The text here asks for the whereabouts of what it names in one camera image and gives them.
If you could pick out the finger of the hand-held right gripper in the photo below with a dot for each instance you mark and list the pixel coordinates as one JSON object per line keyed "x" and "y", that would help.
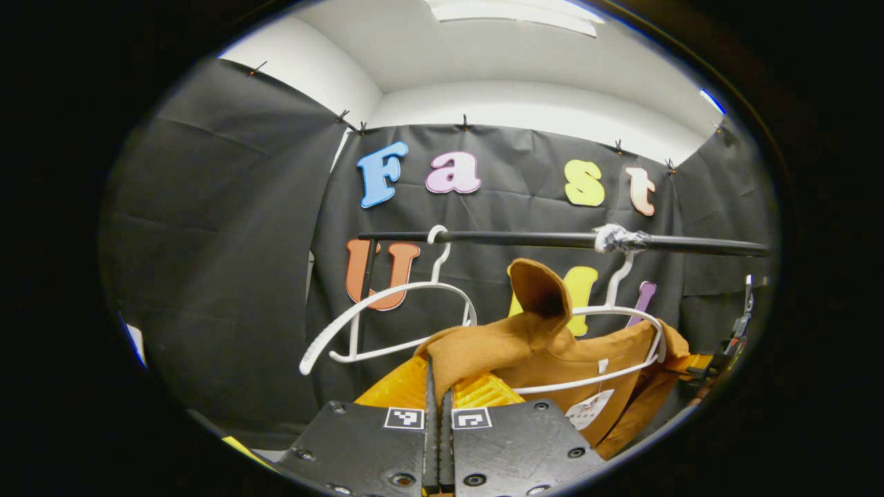
{"x": 697, "y": 362}

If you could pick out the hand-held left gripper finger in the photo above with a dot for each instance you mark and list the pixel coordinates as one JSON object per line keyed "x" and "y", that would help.
{"x": 431, "y": 442}
{"x": 447, "y": 449}

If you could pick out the brown jacket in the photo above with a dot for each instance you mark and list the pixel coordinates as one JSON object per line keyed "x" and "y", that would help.
{"x": 552, "y": 352}

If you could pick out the white plastic hanger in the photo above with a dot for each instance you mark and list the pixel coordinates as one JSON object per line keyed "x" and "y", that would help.
{"x": 318, "y": 352}
{"x": 621, "y": 276}

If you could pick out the black clothes rack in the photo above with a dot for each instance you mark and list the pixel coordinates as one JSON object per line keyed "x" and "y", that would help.
{"x": 518, "y": 238}

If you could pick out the grey tape wad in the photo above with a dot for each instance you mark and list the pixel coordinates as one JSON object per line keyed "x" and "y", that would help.
{"x": 618, "y": 238}

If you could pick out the row of black clips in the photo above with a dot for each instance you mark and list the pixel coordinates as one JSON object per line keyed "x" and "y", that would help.
{"x": 465, "y": 123}

